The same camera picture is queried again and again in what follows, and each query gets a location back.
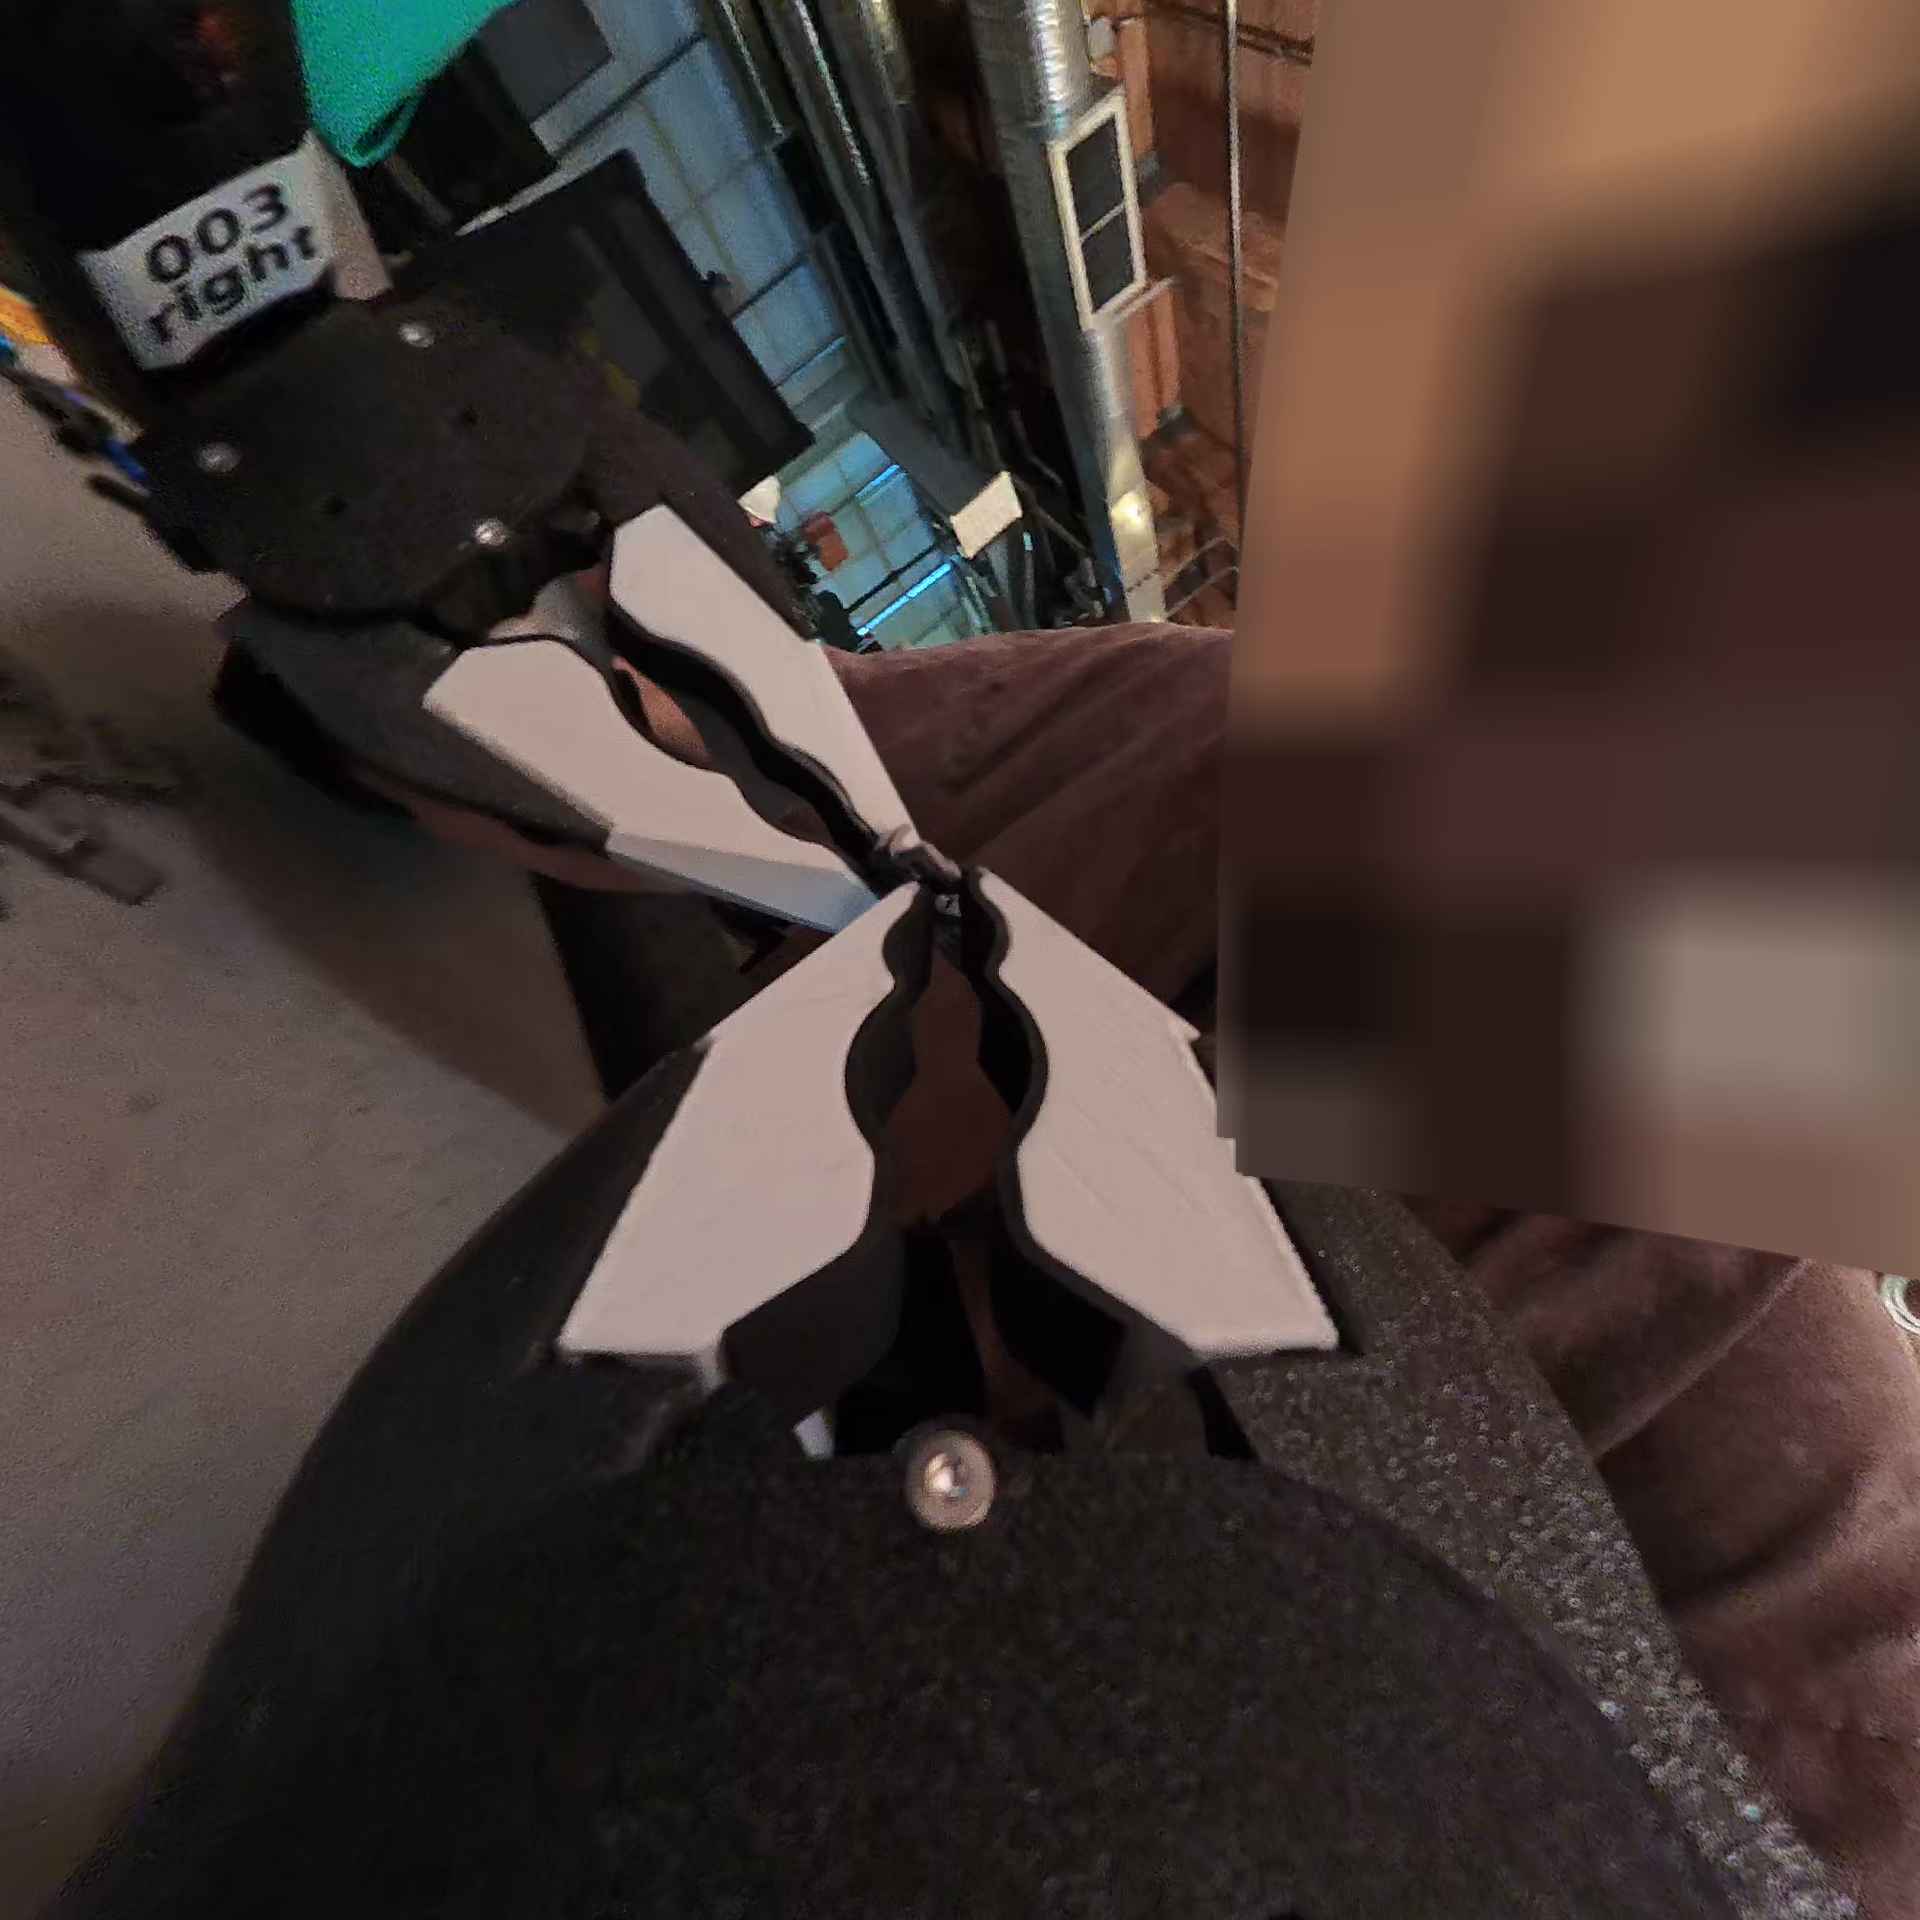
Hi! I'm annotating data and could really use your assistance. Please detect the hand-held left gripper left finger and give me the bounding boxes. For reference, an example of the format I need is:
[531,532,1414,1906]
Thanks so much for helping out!
[557,883,926,1372]

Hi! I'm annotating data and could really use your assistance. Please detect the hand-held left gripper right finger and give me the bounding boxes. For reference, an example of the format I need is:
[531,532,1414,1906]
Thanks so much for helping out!
[959,871,1342,1363]

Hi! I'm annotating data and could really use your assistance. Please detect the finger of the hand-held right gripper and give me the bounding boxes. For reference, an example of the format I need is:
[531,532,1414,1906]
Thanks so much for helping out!
[418,634,891,934]
[603,505,923,864]

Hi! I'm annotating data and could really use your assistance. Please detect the pile of grey track links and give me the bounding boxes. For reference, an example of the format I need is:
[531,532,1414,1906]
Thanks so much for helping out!
[0,657,190,916]

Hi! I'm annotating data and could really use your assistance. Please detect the grey desk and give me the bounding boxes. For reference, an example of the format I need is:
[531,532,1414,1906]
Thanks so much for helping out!
[0,381,609,1920]

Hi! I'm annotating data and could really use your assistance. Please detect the black monitor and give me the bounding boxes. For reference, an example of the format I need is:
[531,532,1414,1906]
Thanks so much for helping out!
[368,149,817,487]

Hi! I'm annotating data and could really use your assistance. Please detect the green plastic bin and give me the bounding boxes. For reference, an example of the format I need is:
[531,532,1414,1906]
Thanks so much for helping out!
[289,0,518,169]

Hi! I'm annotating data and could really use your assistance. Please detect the silver ventilation duct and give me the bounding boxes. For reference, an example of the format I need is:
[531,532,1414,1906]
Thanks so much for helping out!
[959,0,1164,620]

